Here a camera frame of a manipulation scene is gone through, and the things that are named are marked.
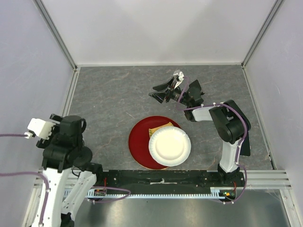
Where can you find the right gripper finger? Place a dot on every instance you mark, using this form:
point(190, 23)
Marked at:
point(163, 86)
point(159, 96)

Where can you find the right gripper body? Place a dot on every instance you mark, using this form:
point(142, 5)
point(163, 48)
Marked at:
point(173, 93)

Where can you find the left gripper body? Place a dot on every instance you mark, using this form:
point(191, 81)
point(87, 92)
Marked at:
point(43, 143)

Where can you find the black folding phone stand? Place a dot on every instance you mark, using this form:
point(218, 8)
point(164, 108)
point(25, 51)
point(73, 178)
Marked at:
point(195, 89)

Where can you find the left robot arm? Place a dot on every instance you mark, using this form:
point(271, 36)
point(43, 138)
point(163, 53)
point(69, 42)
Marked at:
point(67, 169)

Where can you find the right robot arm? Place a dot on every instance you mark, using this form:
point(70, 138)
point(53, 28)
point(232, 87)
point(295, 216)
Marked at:
point(230, 122)

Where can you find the yellow sponge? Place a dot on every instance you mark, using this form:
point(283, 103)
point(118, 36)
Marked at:
point(153, 130)

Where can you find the red round plate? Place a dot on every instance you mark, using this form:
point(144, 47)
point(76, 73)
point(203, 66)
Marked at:
point(138, 141)

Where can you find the white paper plate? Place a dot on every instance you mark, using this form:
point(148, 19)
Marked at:
point(170, 146)

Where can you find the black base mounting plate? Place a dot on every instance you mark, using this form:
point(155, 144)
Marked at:
point(168, 180)

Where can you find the black smartphone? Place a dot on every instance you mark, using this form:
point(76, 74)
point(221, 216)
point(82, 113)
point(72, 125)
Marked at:
point(245, 148)

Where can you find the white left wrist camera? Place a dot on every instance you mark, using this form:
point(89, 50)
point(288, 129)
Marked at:
point(39, 128)

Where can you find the grey slotted cable duct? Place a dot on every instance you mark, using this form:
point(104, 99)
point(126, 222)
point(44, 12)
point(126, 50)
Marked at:
point(117, 193)

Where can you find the left aluminium frame post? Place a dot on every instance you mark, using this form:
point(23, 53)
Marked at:
point(55, 32)

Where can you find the aluminium frame post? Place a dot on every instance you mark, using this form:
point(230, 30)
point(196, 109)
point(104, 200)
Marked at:
point(262, 31)
point(55, 32)

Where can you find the right aluminium frame post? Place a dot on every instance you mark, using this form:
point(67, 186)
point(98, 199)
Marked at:
point(262, 31)

